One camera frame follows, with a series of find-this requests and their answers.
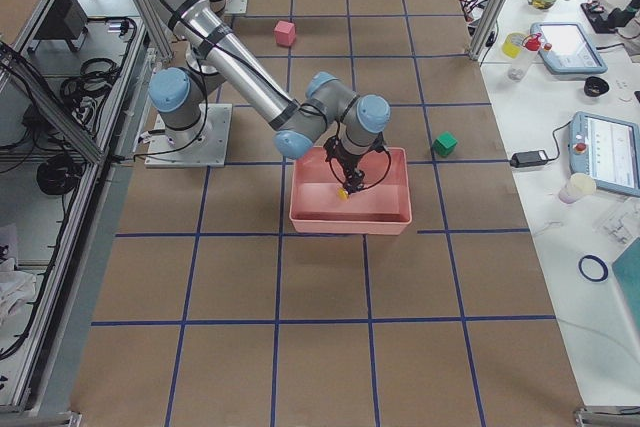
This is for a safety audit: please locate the white squeeze bottle red cap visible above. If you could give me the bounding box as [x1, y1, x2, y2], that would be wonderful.
[507, 32, 542, 81]

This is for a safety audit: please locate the teach pendant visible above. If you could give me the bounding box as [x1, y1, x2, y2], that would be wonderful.
[568, 111, 639, 197]
[530, 22, 608, 76]

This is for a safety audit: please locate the lower teach pendant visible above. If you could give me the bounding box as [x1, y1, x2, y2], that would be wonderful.
[568, 111, 639, 197]

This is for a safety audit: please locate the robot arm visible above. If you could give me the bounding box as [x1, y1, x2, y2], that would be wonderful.
[150, 0, 391, 194]

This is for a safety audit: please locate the white plastic cup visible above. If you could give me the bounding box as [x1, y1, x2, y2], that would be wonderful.
[558, 173, 597, 204]

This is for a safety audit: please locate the pink foam cube centre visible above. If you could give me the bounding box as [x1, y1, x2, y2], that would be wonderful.
[273, 20, 296, 47]

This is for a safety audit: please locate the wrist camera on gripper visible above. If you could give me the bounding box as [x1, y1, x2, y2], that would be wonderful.
[323, 136, 340, 163]

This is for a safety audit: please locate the pink plastic bin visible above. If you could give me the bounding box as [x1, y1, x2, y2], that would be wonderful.
[289, 147, 412, 235]

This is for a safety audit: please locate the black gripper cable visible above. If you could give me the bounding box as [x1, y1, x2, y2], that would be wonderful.
[324, 121, 394, 193]

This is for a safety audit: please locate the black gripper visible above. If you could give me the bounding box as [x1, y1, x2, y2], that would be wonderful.
[336, 149, 364, 195]

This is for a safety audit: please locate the black power adapter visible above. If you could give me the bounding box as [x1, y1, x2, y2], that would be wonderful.
[509, 150, 550, 168]

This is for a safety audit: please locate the upper teach pendant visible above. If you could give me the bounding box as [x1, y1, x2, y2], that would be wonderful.
[530, 22, 608, 76]

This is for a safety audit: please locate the green cube near bin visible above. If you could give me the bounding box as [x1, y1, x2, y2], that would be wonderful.
[432, 131, 458, 157]

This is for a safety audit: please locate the blue tape ring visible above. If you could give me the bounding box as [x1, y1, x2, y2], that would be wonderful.
[578, 254, 610, 284]

